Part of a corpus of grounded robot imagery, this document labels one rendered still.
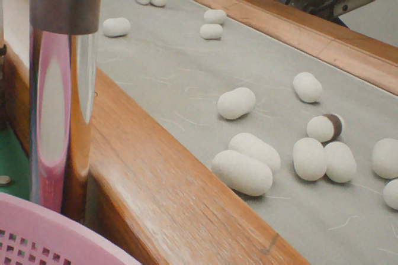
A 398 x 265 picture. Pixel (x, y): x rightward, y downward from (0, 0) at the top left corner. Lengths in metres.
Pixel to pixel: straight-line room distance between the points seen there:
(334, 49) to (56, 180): 0.43
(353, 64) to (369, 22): 2.45
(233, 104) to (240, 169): 0.09
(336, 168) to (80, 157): 0.16
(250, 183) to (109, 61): 0.21
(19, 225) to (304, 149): 0.17
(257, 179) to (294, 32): 0.39
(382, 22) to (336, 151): 2.66
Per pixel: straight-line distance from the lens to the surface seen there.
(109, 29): 0.47
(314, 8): 0.95
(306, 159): 0.26
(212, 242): 0.17
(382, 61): 0.53
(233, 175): 0.23
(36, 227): 0.16
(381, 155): 0.30
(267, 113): 0.35
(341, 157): 0.27
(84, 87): 0.16
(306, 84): 0.39
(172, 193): 0.19
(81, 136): 0.17
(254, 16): 0.65
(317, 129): 0.32
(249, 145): 0.25
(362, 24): 3.01
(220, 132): 0.30
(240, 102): 0.31
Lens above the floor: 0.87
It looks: 27 degrees down
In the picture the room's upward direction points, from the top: 11 degrees clockwise
